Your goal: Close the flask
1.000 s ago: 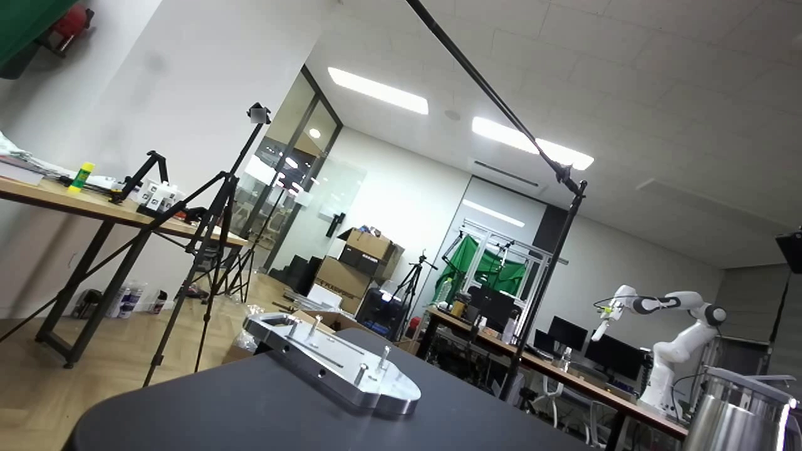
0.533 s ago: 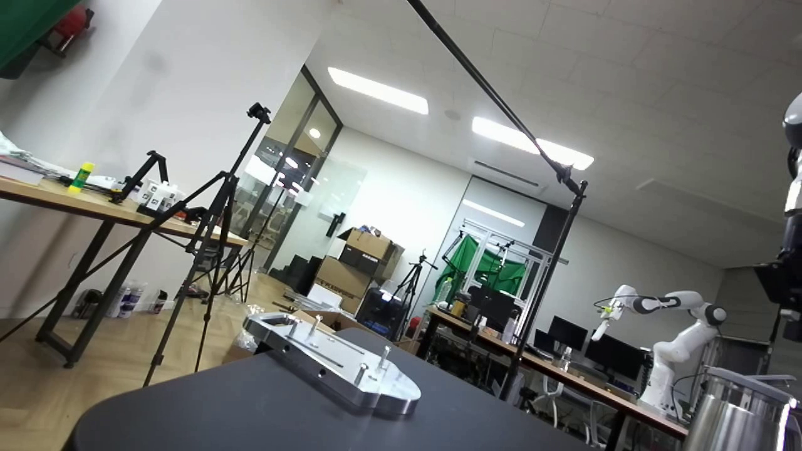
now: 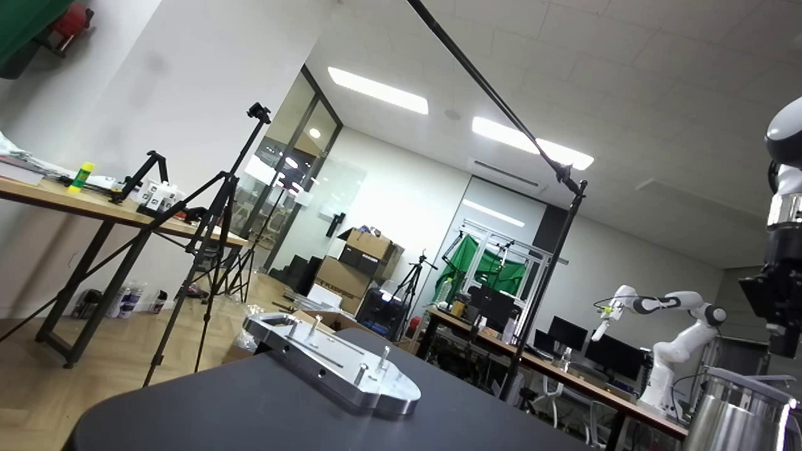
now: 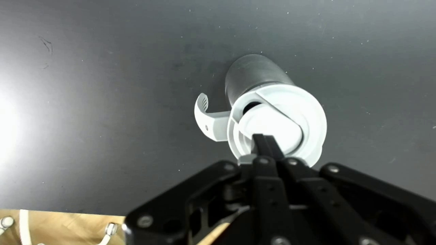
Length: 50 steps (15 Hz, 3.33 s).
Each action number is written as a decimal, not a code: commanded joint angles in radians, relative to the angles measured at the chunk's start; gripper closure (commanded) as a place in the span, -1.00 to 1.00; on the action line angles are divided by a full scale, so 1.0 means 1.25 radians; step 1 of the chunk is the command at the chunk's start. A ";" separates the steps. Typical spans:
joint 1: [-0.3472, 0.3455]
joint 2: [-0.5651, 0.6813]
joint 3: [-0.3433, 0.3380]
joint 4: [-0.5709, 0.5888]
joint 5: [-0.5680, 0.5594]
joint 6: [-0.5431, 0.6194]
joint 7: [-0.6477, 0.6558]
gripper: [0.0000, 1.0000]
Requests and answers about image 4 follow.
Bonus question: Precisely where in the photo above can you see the white cable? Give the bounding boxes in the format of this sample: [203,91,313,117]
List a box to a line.
[18,208,34,245]

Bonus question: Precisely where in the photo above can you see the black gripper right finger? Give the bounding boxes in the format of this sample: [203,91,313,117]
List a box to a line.
[267,133,436,245]

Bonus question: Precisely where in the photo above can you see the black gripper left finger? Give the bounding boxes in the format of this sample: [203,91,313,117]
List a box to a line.
[124,133,279,245]

